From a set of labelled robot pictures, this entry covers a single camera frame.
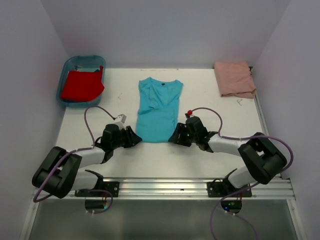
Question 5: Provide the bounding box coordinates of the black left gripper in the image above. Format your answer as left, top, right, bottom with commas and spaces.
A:
111, 125, 142, 149

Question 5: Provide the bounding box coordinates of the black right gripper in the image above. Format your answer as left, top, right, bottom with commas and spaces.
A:
168, 122, 198, 147

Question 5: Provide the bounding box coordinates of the teal t-shirt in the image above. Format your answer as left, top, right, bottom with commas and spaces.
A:
136, 77, 184, 143

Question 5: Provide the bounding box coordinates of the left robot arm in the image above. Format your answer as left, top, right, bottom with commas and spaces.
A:
31, 122, 142, 202

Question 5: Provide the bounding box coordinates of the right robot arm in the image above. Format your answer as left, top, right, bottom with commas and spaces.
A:
168, 116, 287, 197

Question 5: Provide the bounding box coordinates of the red t-shirt in bin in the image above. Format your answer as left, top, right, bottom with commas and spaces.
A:
60, 65, 105, 102

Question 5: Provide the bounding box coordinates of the folded pink t-shirt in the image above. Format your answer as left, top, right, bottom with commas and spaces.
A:
213, 61, 257, 99

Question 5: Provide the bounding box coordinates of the teal plastic bin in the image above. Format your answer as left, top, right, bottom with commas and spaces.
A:
56, 55, 106, 109

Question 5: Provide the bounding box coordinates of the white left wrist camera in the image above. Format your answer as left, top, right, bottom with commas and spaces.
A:
114, 114, 127, 124

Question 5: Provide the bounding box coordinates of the aluminium mounting rail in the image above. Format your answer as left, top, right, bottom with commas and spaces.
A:
32, 177, 296, 201

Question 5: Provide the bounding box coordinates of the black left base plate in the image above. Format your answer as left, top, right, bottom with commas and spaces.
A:
75, 181, 120, 198

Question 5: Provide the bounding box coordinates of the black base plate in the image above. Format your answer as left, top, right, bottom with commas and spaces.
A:
75, 181, 120, 198
206, 178, 252, 198

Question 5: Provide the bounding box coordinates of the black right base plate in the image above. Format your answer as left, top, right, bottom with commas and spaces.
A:
206, 178, 252, 198

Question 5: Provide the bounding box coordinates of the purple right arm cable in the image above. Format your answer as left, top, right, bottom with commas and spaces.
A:
189, 107, 295, 240

